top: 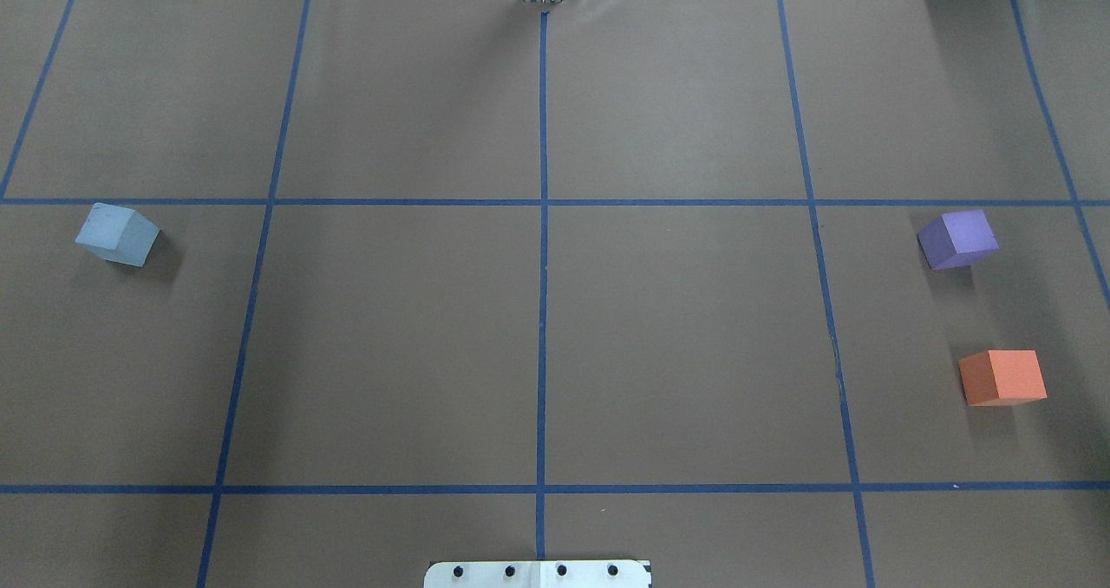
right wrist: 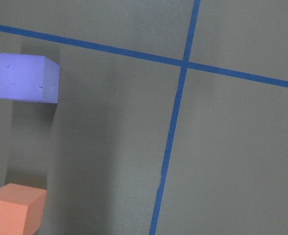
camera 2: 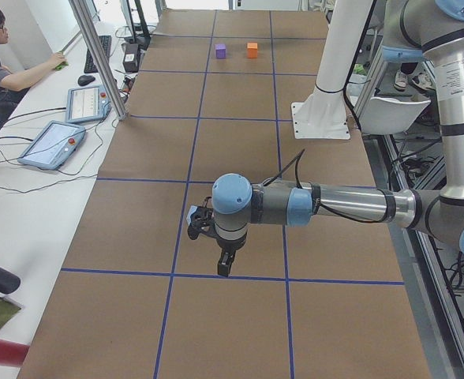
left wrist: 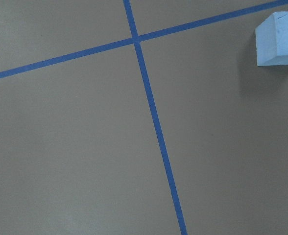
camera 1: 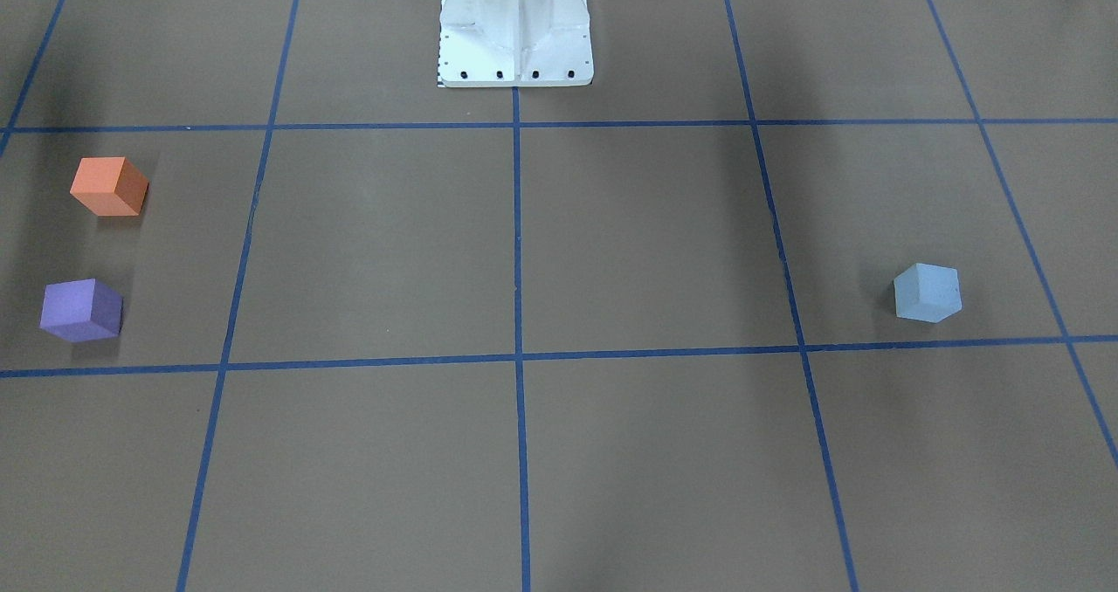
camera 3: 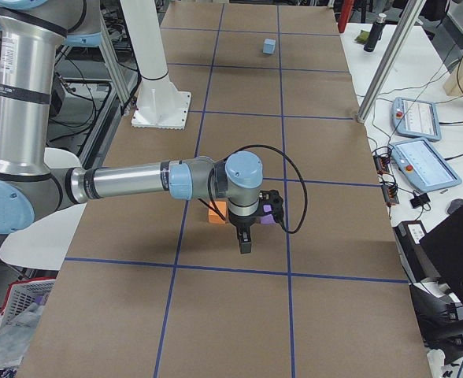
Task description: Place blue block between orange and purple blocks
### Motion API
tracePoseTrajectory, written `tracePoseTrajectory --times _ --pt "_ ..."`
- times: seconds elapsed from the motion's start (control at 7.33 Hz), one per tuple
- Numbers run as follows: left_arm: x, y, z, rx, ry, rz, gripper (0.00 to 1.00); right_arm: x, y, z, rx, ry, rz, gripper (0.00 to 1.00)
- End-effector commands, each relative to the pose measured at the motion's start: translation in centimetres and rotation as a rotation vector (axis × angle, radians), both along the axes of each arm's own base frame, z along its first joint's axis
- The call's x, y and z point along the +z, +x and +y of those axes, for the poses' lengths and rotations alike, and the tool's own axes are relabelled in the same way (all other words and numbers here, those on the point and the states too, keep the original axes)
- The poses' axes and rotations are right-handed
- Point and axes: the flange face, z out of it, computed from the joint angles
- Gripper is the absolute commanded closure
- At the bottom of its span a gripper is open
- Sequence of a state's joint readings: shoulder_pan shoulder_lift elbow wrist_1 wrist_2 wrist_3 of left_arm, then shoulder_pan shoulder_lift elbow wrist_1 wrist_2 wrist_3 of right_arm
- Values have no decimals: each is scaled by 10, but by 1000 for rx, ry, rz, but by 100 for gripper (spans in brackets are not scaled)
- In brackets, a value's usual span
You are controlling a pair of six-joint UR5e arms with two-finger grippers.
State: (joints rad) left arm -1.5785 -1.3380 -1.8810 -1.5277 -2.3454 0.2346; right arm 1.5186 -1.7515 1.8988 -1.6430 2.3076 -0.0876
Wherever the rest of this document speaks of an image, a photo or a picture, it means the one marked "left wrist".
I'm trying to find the light blue foam block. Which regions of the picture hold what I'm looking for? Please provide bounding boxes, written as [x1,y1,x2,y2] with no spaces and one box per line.
[255,11,288,67]

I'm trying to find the brown paper table cover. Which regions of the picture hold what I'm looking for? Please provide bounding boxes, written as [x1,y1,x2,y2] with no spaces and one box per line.
[0,0,288,235]

